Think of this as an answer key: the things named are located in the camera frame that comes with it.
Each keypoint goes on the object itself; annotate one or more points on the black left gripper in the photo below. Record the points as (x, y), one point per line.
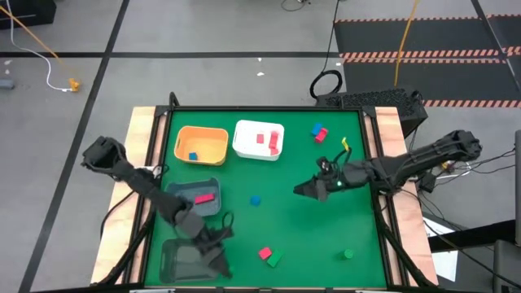
(207, 238)

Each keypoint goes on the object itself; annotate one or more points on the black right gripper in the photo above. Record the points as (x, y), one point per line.
(346, 177)

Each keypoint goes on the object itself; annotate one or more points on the small blue block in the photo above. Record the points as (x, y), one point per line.
(255, 200)

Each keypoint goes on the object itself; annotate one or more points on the long red block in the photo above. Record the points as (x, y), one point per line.
(204, 198)

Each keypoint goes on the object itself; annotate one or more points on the small red block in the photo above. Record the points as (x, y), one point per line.
(260, 138)

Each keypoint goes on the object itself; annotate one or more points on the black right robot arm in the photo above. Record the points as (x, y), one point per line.
(423, 160)

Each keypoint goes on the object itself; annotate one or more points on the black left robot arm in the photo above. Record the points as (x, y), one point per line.
(138, 181)

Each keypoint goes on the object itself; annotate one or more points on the dark green plastic bin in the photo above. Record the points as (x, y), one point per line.
(175, 264)

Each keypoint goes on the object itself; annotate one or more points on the green cylinder block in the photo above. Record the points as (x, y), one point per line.
(348, 254)

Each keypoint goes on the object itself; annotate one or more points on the blue-grey plastic bin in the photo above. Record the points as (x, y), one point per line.
(187, 191)

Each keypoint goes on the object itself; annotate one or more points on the white plastic bin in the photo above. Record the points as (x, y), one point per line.
(248, 142)

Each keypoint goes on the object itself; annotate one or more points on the wooden side board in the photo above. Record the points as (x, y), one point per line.
(386, 126)
(138, 126)

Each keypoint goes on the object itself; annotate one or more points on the black computer tower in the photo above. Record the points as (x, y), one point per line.
(366, 99)

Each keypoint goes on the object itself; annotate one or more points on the orange plastic bin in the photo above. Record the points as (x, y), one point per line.
(201, 142)

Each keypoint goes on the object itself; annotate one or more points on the white paper sheet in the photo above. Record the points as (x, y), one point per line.
(445, 264)

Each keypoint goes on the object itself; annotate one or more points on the black desk beam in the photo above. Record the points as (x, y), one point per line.
(472, 236)

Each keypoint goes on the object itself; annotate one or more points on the black hazard-striped floor mat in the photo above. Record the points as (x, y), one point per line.
(447, 36)

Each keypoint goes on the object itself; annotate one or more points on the small grey object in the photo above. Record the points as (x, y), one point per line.
(6, 84)

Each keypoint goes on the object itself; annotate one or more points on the black box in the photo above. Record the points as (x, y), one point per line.
(24, 14)

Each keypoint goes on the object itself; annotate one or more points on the black table frame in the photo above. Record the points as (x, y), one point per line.
(264, 108)

